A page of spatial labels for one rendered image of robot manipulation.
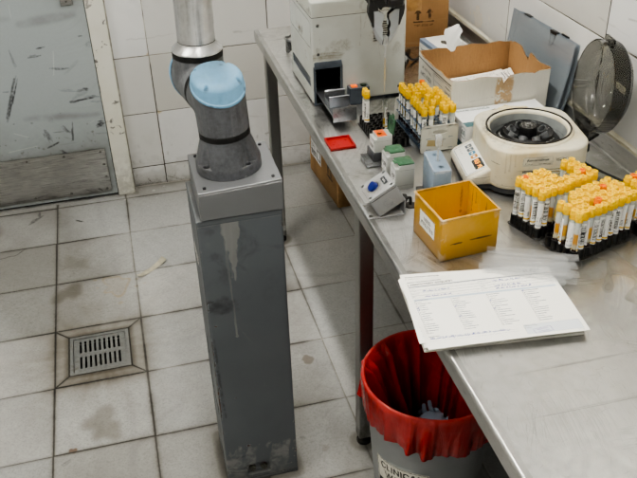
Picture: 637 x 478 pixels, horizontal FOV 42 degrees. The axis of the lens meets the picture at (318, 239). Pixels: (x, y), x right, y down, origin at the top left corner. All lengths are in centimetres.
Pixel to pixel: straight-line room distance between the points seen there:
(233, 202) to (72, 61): 186
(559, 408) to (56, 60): 269
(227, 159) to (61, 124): 193
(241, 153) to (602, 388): 91
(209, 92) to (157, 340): 135
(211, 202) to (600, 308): 84
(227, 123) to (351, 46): 66
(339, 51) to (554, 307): 108
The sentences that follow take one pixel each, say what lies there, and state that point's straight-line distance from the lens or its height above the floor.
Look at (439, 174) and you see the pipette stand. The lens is 183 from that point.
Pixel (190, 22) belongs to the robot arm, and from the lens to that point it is 188.
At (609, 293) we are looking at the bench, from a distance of 168.
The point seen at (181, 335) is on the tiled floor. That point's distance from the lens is 294.
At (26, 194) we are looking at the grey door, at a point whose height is 7.
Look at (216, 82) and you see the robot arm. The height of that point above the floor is 117.
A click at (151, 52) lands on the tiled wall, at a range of 365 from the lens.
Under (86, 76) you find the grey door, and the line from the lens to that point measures 362.
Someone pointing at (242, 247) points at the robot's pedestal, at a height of 79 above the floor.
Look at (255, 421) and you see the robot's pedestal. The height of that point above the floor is 23.
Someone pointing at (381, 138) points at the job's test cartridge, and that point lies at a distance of 203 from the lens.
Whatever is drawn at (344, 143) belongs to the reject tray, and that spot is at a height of 88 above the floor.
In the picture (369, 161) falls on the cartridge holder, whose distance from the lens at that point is 204.
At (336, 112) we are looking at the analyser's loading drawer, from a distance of 223.
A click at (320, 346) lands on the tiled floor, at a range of 284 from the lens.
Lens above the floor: 183
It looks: 33 degrees down
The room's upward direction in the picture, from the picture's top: 2 degrees counter-clockwise
